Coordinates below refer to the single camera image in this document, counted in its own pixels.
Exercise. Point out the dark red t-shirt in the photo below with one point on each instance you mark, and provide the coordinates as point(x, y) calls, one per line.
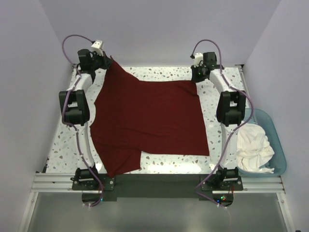
point(134, 116)

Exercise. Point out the white crumpled t-shirt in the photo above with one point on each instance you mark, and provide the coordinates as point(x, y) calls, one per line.
point(253, 150)

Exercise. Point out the translucent blue plastic basket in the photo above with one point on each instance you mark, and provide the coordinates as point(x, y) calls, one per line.
point(278, 161)

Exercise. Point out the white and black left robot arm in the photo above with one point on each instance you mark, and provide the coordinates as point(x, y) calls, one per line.
point(75, 111)

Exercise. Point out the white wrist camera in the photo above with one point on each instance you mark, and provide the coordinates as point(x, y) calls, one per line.
point(97, 46)
point(198, 59)

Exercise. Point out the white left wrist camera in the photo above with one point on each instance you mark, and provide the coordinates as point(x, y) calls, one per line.
point(97, 46)

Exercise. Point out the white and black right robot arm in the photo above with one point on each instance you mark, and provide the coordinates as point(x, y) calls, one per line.
point(230, 113)

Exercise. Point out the aluminium extrusion rail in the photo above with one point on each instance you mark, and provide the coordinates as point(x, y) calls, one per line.
point(50, 182)

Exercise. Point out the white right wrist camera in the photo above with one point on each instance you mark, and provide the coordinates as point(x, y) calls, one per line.
point(198, 59)

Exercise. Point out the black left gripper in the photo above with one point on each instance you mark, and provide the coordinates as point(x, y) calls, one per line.
point(106, 61)

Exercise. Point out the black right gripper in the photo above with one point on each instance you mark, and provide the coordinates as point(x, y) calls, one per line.
point(195, 79)

